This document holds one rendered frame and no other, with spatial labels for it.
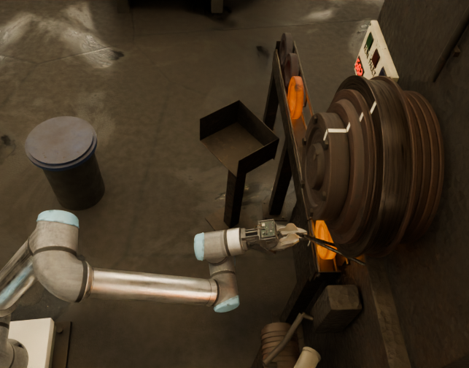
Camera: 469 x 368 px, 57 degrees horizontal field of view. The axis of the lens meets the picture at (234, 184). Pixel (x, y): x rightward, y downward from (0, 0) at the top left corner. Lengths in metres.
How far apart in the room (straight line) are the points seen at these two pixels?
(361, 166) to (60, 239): 0.83
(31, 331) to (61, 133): 0.88
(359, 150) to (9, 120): 2.34
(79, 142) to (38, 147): 0.18
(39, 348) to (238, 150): 1.13
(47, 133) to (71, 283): 1.08
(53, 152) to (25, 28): 1.67
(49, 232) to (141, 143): 1.42
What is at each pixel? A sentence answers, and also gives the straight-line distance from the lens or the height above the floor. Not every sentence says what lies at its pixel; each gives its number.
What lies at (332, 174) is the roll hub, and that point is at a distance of 1.01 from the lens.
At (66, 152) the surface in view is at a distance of 2.10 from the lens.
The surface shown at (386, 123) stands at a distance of 0.99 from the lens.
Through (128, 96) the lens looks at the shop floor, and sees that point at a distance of 2.93.
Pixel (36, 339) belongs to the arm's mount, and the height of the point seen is 0.17.
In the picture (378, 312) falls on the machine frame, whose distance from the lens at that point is 1.27.
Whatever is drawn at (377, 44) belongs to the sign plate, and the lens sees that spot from 1.39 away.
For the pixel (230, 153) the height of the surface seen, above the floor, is 0.60.
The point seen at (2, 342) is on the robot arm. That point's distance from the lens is 1.82.
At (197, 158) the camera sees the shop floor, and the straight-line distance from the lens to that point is 2.54.
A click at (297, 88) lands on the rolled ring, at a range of 1.87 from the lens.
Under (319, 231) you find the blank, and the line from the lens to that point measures 1.51.
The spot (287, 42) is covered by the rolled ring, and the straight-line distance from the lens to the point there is 2.18.
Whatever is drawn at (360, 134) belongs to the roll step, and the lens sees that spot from 1.02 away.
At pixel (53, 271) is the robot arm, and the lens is 1.27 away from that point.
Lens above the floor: 1.99
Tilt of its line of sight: 55 degrees down
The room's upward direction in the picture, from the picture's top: 7 degrees clockwise
